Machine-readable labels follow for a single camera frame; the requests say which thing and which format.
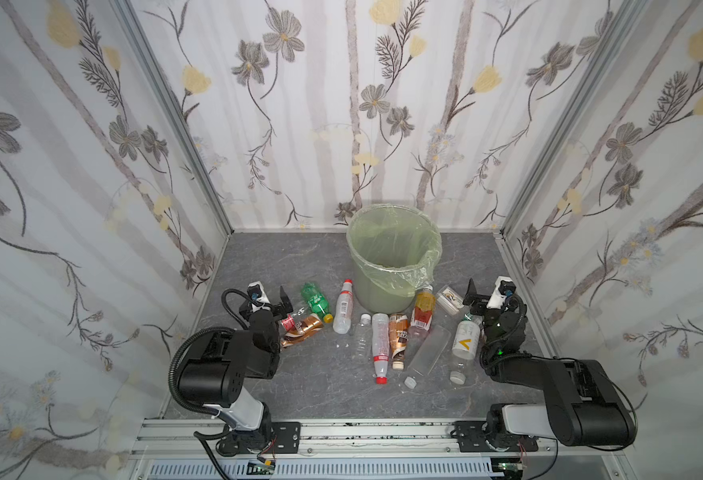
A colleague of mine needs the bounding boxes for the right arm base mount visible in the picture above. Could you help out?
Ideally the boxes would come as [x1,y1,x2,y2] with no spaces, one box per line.
[449,420,539,454]

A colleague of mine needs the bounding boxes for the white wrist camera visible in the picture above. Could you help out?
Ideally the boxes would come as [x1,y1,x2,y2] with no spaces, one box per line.
[487,276,517,309]
[247,281,270,304]

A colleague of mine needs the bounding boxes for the large clear empty bottle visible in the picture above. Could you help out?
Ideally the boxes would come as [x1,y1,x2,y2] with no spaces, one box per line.
[403,326,449,390]

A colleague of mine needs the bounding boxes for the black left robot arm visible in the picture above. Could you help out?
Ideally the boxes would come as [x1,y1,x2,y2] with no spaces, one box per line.
[168,289,294,456]

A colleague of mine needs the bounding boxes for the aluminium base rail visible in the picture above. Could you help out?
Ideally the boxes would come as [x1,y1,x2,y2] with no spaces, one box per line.
[122,418,636,479]

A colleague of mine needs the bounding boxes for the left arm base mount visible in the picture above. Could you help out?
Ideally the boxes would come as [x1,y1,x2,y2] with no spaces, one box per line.
[216,422,302,457]

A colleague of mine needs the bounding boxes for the white label yellow V bottle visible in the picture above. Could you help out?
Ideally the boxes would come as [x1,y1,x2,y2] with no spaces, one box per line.
[449,314,483,385]

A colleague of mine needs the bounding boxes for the green plastic bottle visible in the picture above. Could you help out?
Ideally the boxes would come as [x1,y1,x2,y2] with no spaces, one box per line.
[301,282,334,324]

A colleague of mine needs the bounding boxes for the clear bottle red label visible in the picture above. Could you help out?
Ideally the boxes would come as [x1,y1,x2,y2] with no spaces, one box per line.
[371,313,389,385]

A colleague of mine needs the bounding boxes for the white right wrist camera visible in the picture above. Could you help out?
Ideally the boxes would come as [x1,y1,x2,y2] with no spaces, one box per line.
[487,276,517,309]

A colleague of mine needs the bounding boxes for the small clear bottle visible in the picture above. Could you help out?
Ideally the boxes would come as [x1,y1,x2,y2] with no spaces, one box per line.
[353,313,371,359]

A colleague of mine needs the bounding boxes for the brown label coffee bottle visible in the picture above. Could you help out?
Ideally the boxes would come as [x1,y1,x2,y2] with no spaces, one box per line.
[281,314,324,348]

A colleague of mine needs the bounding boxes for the copper label short bottle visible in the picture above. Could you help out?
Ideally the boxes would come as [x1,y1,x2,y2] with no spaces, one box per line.
[437,285,465,317]

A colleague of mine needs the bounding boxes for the brown label milk tea bottle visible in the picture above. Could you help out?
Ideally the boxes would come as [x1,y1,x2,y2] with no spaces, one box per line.
[389,313,409,370]

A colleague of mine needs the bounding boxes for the green lined waste bin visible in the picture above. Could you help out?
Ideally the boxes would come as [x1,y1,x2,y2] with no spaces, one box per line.
[346,204,443,314]

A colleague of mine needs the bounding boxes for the white bottle red cap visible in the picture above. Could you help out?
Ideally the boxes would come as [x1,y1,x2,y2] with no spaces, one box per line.
[333,279,353,335]

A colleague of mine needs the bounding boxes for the white vented cable duct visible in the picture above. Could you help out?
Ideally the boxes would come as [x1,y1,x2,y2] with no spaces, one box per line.
[144,458,505,480]

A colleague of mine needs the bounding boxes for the black corrugated left cable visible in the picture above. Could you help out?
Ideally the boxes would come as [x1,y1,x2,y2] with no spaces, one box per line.
[166,326,236,418]

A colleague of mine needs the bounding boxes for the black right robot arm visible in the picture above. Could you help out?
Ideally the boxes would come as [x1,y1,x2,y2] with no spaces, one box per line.
[463,277,639,451]

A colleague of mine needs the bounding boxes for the orange drink bottle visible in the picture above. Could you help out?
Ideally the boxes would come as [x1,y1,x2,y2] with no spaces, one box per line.
[411,286,437,336]

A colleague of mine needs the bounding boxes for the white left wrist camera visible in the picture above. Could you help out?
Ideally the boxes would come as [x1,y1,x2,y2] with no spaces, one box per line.
[247,281,270,304]

